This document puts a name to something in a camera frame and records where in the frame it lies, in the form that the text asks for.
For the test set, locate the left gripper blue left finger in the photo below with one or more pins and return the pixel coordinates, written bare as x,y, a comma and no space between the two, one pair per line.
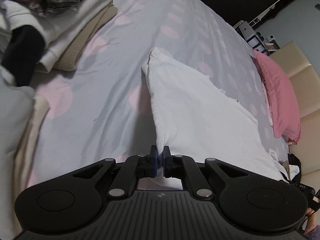
134,168

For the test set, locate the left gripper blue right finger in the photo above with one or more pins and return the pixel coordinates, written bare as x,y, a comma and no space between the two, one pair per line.
185,169

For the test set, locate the white t-shirt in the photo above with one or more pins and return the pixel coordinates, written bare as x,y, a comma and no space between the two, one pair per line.
194,118

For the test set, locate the folded white beige clothes stack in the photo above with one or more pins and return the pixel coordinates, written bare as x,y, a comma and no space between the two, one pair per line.
30,42

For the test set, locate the person's right hand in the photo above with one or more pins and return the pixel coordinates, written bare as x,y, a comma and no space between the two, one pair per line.
312,220

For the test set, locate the cream white garment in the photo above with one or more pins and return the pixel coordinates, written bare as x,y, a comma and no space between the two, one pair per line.
285,164

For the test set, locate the pink fluffy rug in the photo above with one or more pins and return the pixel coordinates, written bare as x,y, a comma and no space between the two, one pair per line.
314,234

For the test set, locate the grey pink-dotted bed sheet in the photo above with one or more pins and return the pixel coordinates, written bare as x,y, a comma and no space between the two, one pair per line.
102,109

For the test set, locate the pink pillow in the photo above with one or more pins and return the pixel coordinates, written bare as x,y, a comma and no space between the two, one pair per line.
282,100

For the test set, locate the beige padded headboard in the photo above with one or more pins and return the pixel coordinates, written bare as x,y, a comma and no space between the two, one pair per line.
305,82

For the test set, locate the light grey folded garment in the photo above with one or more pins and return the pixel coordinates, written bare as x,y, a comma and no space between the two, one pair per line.
22,115

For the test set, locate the white bedside table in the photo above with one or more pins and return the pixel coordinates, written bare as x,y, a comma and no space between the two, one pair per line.
255,40

